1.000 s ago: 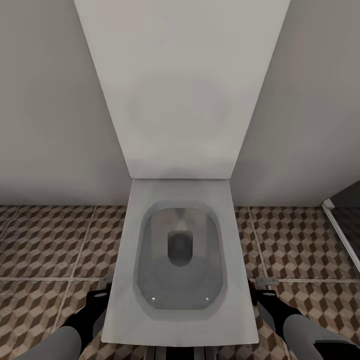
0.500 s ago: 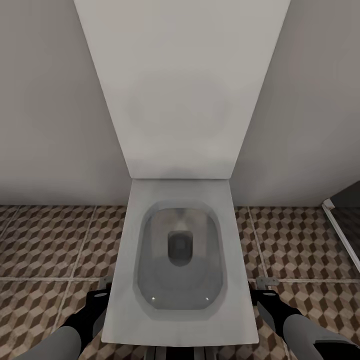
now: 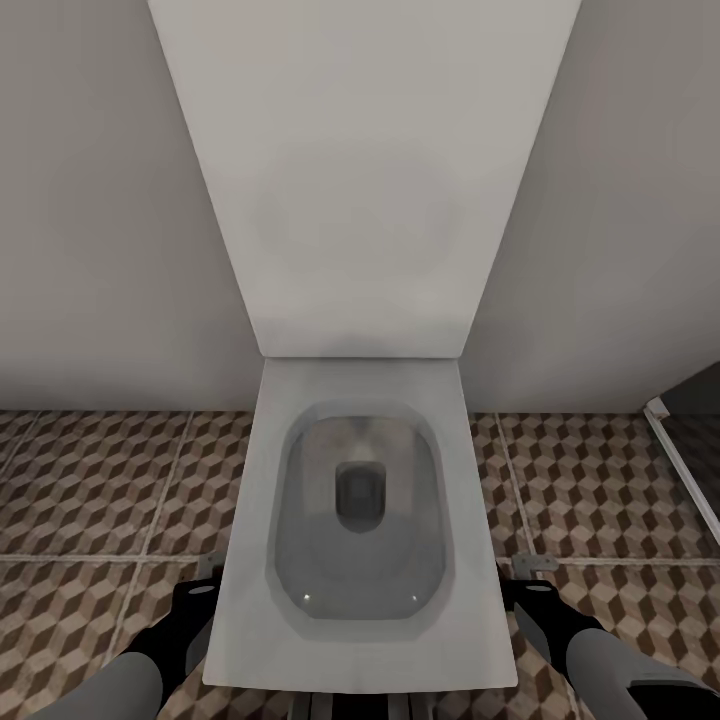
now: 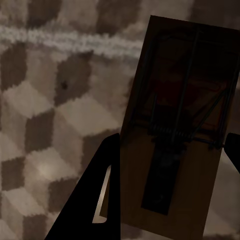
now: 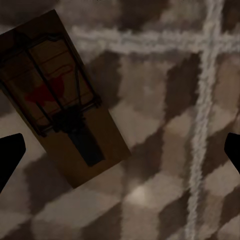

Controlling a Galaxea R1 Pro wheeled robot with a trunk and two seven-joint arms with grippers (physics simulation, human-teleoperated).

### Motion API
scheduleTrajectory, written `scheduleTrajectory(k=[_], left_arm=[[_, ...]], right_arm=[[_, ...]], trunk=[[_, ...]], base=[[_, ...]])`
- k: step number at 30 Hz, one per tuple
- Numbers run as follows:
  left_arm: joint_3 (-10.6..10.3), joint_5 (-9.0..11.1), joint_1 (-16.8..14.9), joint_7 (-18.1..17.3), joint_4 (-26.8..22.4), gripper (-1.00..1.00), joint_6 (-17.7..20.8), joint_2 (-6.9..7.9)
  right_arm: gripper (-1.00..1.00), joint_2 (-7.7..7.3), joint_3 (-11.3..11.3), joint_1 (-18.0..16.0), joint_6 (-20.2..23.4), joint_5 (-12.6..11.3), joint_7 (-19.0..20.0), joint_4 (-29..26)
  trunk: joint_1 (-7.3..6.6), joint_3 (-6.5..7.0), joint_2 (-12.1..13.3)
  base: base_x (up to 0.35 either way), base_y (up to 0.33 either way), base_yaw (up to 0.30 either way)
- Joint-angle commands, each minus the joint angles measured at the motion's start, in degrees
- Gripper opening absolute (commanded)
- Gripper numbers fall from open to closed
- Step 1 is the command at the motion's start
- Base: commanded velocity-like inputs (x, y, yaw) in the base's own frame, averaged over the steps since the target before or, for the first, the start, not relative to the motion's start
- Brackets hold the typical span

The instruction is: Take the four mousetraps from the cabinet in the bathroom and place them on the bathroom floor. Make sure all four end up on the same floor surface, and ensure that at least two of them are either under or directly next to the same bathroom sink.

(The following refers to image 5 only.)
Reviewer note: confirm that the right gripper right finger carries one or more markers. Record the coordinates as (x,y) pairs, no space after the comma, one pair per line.
(232,149)

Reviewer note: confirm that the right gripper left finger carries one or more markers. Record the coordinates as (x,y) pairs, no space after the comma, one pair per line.
(12,149)

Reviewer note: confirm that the mousetrap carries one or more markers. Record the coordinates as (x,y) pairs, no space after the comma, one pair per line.
(47,83)

